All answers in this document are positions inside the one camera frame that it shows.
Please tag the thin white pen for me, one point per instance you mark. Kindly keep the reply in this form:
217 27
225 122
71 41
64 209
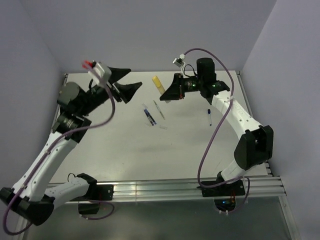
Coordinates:
209 116

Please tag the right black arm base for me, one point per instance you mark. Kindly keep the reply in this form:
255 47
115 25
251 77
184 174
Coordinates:
224 196

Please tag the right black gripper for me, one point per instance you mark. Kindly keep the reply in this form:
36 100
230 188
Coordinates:
175 91

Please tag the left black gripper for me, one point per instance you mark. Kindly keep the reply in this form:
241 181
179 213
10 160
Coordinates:
126 91

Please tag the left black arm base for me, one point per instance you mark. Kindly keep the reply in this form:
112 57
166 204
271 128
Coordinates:
96 201

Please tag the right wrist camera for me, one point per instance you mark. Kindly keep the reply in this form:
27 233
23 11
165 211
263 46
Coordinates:
180 62

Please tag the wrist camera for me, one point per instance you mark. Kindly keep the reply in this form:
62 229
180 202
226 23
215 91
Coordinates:
99 72
180 62

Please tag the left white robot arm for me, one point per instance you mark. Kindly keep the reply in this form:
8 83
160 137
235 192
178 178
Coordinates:
30 197

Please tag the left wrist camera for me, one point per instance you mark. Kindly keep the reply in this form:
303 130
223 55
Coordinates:
99 72

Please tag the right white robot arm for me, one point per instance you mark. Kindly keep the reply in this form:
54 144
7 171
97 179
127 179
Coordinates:
255 141

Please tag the blue barrel pen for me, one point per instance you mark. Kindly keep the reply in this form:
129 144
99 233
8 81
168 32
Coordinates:
150 118

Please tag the yellow highlighter pen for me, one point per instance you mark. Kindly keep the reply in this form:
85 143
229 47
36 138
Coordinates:
158 84

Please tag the aluminium rail frame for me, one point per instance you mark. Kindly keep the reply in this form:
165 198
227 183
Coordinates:
150 164

